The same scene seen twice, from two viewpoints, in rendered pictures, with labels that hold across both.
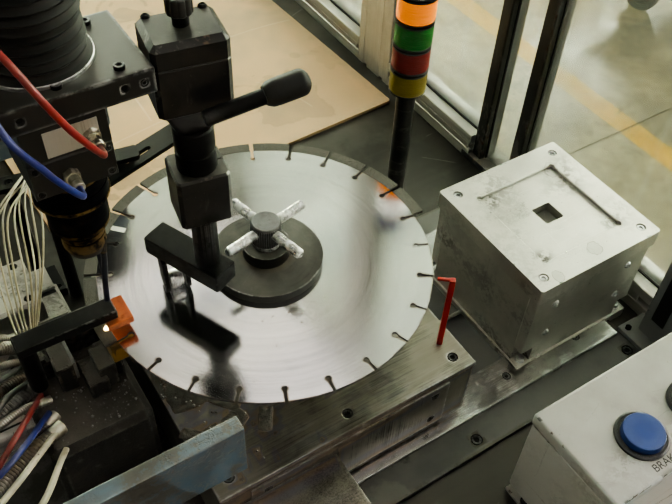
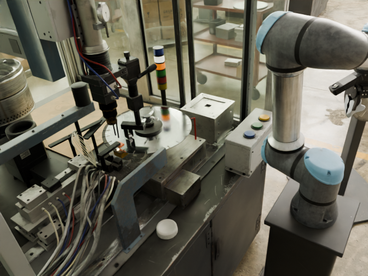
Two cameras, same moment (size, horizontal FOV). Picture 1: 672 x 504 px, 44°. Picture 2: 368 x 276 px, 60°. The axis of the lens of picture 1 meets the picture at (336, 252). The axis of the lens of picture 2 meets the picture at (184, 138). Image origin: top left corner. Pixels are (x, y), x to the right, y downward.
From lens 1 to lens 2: 0.55 m
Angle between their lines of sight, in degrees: 19
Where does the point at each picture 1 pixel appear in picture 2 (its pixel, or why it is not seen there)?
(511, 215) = (199, 108)
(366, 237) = (170, 116)
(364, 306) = (177, 128)
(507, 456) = (222, 163)
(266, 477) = (169, 174)
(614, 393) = (240, 130)
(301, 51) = (122, 101)
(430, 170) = not seen: hidden behind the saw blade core
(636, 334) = not seen: hidden behind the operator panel
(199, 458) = (158, 156)
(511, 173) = (195, 101)
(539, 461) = (230, 151)
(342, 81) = not seen: hidden behind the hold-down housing
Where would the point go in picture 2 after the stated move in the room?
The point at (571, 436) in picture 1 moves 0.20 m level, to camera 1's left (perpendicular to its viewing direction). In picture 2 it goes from (235, 139) to (185, 153)
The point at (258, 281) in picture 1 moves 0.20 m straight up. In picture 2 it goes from (149, 130) to (142, 80)
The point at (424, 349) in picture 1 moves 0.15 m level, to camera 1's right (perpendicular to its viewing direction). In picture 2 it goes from (193, 141) to (225, 132)
